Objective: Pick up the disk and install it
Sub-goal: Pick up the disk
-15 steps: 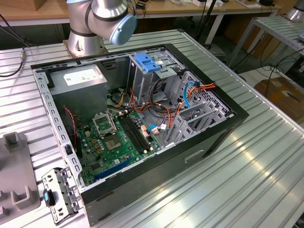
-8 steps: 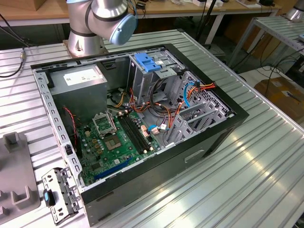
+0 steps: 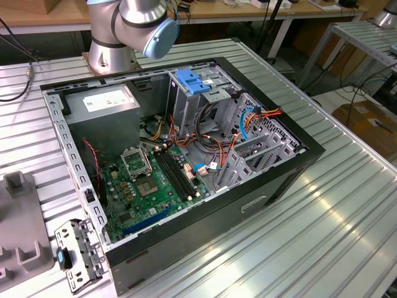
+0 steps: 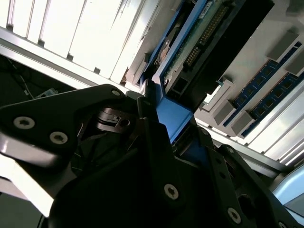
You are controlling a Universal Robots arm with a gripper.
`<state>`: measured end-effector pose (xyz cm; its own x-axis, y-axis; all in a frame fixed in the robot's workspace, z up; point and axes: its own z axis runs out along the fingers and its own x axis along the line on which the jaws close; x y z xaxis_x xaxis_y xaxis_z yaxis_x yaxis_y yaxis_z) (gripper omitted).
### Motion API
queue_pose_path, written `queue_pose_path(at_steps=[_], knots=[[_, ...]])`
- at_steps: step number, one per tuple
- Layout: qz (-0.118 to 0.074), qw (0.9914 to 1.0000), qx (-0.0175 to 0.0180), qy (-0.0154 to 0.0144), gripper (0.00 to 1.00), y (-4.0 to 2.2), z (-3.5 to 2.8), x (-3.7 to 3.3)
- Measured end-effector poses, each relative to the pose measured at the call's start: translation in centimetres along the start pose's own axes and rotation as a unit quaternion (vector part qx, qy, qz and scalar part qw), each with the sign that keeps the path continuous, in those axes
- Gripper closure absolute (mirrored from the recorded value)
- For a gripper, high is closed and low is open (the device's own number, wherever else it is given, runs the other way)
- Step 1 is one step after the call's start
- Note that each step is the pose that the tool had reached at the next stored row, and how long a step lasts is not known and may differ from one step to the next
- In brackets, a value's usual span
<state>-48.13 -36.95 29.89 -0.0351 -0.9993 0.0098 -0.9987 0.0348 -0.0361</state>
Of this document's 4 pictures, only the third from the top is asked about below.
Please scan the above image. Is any blue disk data wire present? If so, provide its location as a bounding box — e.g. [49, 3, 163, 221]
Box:
[240, 106, 262, 141]

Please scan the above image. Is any orange red disk power wire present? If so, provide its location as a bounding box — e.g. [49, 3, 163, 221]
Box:
[169, 106, 283, 170]

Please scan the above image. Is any grey metal disk bay cage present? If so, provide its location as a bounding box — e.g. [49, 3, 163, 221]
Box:
[213, 92, 308, 193]

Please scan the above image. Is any black RAM slot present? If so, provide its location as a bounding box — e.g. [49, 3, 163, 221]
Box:
[159, 150, 192, 200]
[155, 150, 189, 201]
[163, 148, 196, 198]
[166, 147, 201, 196]

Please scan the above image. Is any grey metal optical drive cage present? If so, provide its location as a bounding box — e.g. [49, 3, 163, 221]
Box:
[166, 63, 243, 139]

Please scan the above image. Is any green motherboard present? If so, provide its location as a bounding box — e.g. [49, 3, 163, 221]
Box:
[99, 145, 212, 245]

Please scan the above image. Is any CPU socket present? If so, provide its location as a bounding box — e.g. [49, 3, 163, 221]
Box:
[133, 176, 161, 199]

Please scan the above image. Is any blue plastic drive latch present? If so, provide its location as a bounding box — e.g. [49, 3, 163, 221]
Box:
[175, 70, 212, 96]

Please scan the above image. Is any black open PC case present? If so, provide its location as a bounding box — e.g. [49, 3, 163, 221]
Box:
[39, 56, 326, 297]

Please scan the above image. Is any blue expansion slot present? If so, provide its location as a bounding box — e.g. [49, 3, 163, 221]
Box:
[122, 206, 174, 237]

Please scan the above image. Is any grey power supply unit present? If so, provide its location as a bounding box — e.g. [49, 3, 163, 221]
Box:
[63, 83, 142, 162]

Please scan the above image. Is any black case fan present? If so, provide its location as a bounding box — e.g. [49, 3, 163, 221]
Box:
[79, 141, 108, 208]

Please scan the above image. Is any long wooden desk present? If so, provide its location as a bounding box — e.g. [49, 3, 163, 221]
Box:
[0, 0, 368, 60]

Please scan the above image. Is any black tripod stand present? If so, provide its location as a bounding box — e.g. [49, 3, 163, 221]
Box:
[256, 0, 285, 61]

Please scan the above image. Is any grey metal slot retainer flap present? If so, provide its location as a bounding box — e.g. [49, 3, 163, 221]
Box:
[54, 217, 106, 296]

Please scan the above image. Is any large labelled cardboard box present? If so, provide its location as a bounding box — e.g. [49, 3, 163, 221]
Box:
[331, 101, 397, 159]

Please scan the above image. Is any black blue release latch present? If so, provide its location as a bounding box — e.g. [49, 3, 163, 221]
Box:
[56, 246, 74, 270]

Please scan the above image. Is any grey parts rack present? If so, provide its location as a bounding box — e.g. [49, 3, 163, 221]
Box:
[0, 169, 56, 298]

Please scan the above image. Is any plain brown box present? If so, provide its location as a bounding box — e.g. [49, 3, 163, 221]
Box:
[40, 0, 90, 16]

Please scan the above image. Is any metal slat side table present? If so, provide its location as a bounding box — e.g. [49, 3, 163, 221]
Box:
[305, 20, 397, 91]

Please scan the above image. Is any black wire loop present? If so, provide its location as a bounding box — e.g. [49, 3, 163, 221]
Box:
[194, 102, 220, 147]

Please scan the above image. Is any yellow black wire bundle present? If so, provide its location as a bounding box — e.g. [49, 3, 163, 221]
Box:
[148, 119, 172, 141]

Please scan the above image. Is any metal socket cover frame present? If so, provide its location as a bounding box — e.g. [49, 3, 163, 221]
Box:
[120, 147, 154, 181]

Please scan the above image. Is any red black fan wire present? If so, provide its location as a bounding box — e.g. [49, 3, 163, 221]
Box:
[81, 139, 105, 190]

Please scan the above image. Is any black arm cable with connector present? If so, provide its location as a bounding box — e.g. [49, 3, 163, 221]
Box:
[0, 17, 43, 102]

